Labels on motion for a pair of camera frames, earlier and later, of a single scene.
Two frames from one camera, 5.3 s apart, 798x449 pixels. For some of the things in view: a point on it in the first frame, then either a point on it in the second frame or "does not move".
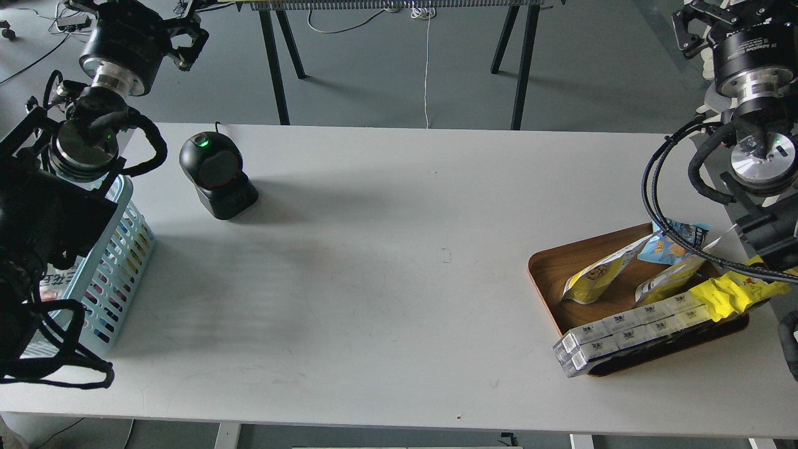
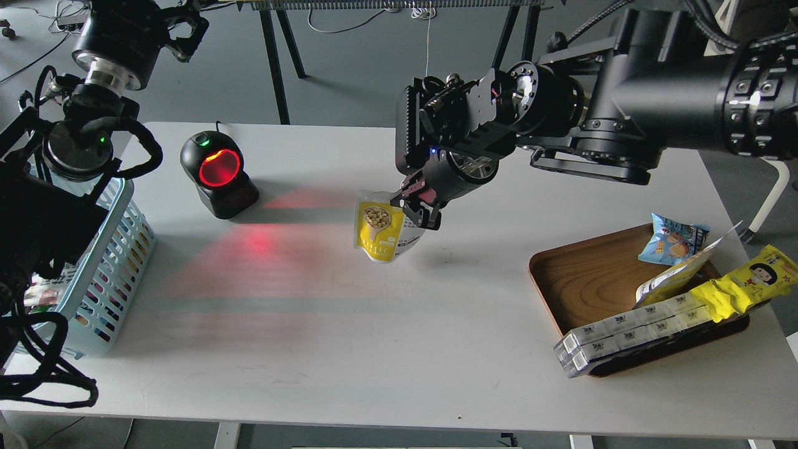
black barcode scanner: x=214 y=162 does not move
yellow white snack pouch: x=585 y=284 -> x=381 y=228
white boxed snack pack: x=640 y=326 does not move
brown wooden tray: x=551 y=271 does not move
